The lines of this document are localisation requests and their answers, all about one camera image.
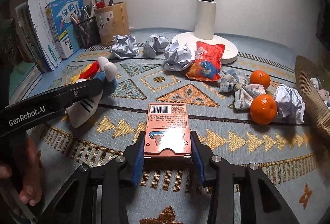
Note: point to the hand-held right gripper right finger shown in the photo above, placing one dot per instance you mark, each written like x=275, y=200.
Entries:
x=198, y=164

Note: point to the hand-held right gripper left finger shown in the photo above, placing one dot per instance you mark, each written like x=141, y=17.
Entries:
x=138, y=164

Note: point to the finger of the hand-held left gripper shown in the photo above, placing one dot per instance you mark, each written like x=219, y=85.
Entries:
x=90, y=90

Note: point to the pink card box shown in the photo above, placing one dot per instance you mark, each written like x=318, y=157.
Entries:
x=167, y=131

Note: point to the grid-lined paper ball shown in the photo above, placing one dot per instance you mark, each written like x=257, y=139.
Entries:
x=156, y=45

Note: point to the plaid fabric bow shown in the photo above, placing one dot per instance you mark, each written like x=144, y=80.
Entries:
x=245, y=96

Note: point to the orange mandarin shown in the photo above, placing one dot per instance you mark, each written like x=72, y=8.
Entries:
x=263, y=109
x=259, y=79

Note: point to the red printed pouch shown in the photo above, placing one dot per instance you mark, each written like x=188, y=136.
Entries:
x=206, y=61

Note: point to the woven wicker basket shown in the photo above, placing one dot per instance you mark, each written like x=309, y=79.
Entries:
x=309, y=95

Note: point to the tricolour dango plush toy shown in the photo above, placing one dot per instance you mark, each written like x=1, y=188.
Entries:
x=324, y=96

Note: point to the person's left hand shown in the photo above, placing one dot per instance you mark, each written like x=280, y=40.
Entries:
x=33, y=175

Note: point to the teal notebook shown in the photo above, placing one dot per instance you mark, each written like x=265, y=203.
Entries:
x=25, y=74

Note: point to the black mesh pen holder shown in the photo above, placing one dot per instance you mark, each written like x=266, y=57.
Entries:
x=89, y=33

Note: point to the light blue card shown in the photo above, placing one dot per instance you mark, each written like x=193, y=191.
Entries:
x=67, y=34

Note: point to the cardboard pen holder box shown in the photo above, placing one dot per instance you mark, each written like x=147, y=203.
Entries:
x=113, y=23

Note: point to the bunch of pens and pencils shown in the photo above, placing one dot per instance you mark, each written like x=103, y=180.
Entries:
x=81, y=14

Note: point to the row of upright books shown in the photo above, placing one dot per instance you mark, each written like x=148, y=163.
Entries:
x=41, y=20

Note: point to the grey pen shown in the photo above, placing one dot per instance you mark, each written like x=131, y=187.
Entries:
x=111, y=1

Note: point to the white desk lamp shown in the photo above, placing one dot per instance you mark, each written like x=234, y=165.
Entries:
x=206, y=23

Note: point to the dark furniture panel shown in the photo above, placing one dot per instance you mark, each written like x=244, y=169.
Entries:
x=323, y=23

